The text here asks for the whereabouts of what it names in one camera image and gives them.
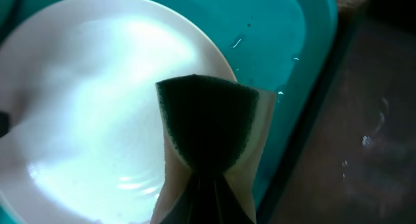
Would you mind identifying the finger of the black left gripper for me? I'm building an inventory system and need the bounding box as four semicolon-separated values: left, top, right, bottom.
0;111;10;138

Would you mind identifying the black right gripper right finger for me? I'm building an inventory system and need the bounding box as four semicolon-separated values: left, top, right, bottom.
201;175;253;224

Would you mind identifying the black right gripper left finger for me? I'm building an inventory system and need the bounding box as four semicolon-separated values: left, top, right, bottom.
159;174;202;224

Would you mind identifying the green yellow sponge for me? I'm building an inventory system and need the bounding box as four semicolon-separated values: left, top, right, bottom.
151;75;276;223

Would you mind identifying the pink plate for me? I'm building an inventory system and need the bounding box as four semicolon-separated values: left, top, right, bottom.
1;0;235;224

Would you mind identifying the black plastic tray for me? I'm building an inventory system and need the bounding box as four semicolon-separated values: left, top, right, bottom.
257;0;415;224

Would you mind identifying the teal plastic tray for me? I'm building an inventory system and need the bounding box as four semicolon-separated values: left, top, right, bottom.
0;0;339;224

